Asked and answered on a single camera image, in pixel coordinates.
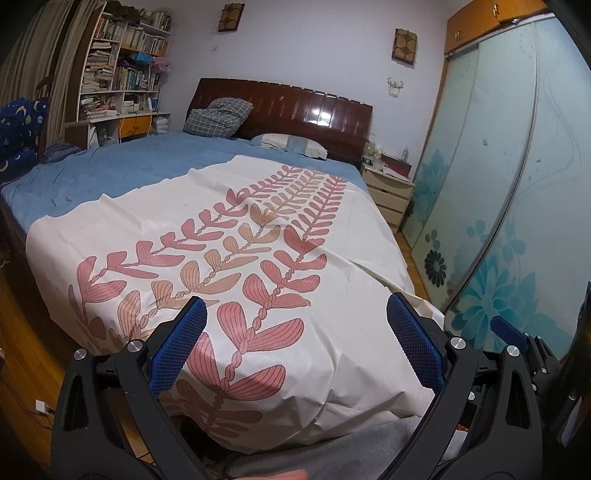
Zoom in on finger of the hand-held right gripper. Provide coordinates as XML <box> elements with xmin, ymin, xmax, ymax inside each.
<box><xmin>490</xmin><ymin>315</ymin><xmax>539</xmax><ymax>365</ymax></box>

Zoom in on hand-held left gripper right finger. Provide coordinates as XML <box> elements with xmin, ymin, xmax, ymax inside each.
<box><xmin>376</xmin><ymin>292</ymin><xmax>543</xmax><ymax>480</ymax></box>

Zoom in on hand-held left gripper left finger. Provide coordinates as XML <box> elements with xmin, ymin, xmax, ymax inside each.
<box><xmin>50</xmin><ymin>296</ymin><xmax>208</xmax><ymax>480</ymax></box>

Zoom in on white leaf printed blanket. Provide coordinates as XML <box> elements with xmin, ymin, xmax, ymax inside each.
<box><xmin>25</xmin><ymin>154</ymin><xmax>446</xmax><ymax>455</ymax></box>

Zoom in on person's grey clothing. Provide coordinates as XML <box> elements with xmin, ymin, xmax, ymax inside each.
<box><xmin>226</xmin><ymin>415</ymin><xmax>467</xmax><ymax>480</ymax></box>

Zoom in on cream nightstand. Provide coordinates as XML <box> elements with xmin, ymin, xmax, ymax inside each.
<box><xmin>360</xmin><ymin>164</ymin><xmax>415</xmax><ymax>232</ymax></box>

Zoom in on red box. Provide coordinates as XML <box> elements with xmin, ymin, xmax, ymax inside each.
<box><xmin>382</xmin><ymin>154</ymin><xmax>413</xmax><ymax>177</ymax></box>

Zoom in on blue bedsheet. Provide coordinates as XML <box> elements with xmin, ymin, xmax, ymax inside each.
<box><xmin>0</xmin><ymin>130</ymin><xmax>370</xmax><ymax>234</ymax></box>

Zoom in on white bookshelf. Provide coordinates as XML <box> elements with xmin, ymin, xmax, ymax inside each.
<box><xmin>65</xmin><ymin>0</ymin><xmax>174</xmax><ymax>151</ymax></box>

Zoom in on white blue striped pillow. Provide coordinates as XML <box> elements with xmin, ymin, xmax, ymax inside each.
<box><xmin>250</xmin><ymin>133</ymin><xmax>329</xmax><ymax>161</ymax></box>

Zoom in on grey checked pillow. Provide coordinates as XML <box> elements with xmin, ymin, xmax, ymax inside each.
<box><xmin>183</xmin><ymin>98</ymin><xmax>254</xmax><ymax>139</ymax></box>

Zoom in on dark wooden bed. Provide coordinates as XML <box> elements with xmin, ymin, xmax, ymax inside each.
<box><xmin>0</xmin><ymin>78</ymin><xmax>375</xmax><ymax>296</ymax></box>

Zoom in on dark blue moon printed cloth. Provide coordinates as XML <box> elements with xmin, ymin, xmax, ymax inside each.
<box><xmin>0</xmin><ymin>97</ymin><xmax>49</xmax><ymax>185</ymax></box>

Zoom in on shelves of books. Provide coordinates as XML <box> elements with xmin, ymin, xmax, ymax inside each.
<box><xmin>81</xmin><ymin>9</ymin><xmax>171</xmax><ymax>116</ymax></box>

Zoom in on orange overhead cabinet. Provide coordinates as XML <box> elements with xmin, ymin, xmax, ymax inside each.
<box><xmin>444</xmin><ymin>0</ymin><xmax>555</xmax><ymax>57</ymax></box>

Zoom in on beige striped curtain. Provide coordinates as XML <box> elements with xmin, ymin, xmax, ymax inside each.
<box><xmin>0</xmin><ymin>0</ymin><xmax>105</xmax><ymax>139</ymax></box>

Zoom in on brown framed wall decoration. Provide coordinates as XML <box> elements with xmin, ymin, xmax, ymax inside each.
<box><xmin>392</xmin><ymin>28</ymin><xmax>419</xmax><ymax>65</ymax></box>
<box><xmin>218</xmin><ymin>2</ymin><xmax>245</xmax><ymax>33</ymax></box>

